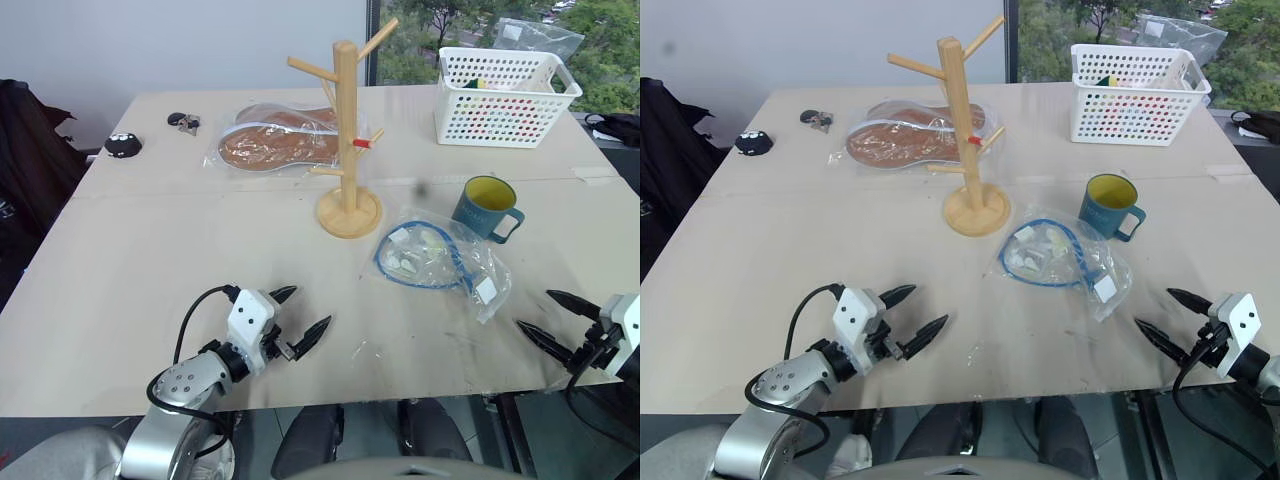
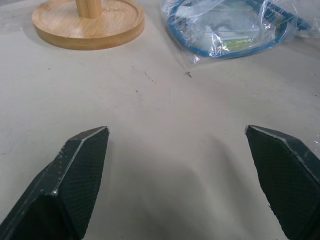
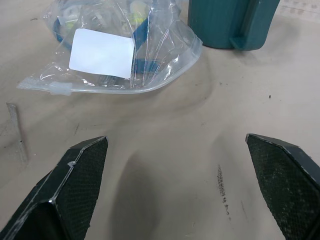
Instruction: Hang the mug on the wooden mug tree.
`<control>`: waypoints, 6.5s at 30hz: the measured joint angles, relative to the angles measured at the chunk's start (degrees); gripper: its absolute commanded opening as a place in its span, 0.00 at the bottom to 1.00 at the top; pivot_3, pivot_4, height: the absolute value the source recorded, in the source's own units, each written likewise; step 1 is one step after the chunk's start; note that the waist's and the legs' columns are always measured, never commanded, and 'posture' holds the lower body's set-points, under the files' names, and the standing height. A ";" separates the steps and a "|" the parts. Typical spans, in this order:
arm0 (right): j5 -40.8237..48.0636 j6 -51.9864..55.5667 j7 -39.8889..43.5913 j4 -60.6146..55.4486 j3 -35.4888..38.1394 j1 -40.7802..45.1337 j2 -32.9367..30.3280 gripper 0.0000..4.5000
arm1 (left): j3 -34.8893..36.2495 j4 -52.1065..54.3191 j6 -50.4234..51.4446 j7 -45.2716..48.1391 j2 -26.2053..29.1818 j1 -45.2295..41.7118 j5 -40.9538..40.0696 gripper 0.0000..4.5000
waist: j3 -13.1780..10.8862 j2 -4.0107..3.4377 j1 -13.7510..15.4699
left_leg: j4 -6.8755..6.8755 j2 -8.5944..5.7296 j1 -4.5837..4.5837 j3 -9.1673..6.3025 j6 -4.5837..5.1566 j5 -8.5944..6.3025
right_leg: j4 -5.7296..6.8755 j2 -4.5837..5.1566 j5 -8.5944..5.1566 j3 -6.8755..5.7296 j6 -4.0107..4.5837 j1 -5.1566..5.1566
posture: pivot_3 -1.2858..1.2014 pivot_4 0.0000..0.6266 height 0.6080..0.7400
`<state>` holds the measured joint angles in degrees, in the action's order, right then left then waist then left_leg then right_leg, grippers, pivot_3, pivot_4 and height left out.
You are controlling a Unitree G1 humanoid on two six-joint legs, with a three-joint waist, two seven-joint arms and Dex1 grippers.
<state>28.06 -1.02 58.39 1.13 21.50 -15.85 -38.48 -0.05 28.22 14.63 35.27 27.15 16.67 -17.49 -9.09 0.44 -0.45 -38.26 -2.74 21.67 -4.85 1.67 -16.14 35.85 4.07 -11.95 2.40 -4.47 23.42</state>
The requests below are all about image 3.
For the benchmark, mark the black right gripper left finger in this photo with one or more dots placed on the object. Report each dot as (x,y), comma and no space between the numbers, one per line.
(75,180)

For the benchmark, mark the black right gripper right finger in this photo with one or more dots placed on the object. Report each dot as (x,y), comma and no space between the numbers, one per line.
(282,180)

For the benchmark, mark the teal plastic mug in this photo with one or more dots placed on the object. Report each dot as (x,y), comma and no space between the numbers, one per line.
(225,22)

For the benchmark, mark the clear tape strip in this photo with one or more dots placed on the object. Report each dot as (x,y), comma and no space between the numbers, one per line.
(15,130)

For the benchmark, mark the white blank label sticker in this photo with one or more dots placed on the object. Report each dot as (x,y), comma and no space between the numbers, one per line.
(101,53)

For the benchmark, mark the clear plastic zip bag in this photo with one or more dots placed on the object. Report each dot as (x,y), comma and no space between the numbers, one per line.
(160,57)

